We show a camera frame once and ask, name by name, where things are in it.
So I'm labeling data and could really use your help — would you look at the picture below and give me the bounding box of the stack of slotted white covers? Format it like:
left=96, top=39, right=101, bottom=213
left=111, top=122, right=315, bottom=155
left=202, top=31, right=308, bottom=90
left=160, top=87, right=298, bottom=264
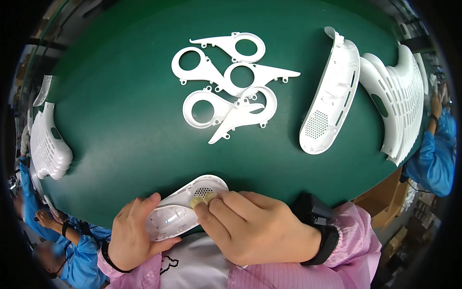
left=27, top=101, right=74, bottom=181
left=359, top=43, right=430, bottom=168

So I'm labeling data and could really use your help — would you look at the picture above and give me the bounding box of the long white perforated plastic shell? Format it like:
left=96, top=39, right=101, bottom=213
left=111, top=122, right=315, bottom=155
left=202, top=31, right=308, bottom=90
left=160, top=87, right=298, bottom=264
left=299, top=26, right=361, bottom=155

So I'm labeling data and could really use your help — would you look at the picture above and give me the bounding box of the small white perforated plastic shell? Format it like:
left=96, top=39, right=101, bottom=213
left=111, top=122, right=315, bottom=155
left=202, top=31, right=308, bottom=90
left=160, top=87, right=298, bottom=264
left=145, top=175, right=229, bottom=242

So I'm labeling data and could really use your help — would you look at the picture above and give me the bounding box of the black wrist band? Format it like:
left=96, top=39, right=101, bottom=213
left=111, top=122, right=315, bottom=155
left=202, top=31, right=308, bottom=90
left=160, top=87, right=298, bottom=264
left=101, top=240, right=133, bottom=274
left=290, top=193, right=340, bottom=266

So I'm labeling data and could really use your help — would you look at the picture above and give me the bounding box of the person's left hand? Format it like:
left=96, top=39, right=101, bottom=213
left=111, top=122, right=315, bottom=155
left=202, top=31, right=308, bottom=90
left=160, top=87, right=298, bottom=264
left=107, top=192, right=182, bottom=272

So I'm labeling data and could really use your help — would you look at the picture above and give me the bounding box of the person's body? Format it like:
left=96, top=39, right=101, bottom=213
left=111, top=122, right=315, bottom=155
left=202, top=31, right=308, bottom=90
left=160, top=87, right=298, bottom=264
left=159, top=233, right=361, bottom=289

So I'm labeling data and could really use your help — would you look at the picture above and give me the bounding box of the white ring-shaped plastic part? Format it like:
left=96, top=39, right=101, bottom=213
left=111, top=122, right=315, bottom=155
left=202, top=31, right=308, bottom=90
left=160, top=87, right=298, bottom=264
left=189, top=32, right=266, bottom=64
left=171, top=46, right=227, bottom=86
left=208, top=85, right=278, bottom=145
left=215, top=62, right=301, bottom=98
left=182, top=86, right=237, bottom=129

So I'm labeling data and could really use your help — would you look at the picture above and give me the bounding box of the person's right hand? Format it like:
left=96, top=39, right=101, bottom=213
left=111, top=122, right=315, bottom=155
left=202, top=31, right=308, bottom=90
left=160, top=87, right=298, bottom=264
left=189, top=190, right=322, bottom=267

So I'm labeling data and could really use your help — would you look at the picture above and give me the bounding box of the brown cardboard box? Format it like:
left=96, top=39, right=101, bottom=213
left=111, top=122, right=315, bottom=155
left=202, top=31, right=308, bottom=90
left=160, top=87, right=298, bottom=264
left=353, top=169, right=413, bottom=229

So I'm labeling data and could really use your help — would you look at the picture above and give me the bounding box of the cluttered storage shelf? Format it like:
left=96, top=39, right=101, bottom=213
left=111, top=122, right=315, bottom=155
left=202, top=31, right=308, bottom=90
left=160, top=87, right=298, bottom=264
left=379, top=188, right=446, bottom=269

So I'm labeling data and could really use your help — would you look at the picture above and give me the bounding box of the white curved plastic piece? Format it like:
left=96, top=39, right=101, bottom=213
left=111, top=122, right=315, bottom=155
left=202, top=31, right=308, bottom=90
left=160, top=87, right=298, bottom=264
left=32, top=74, right=53, bottom=108

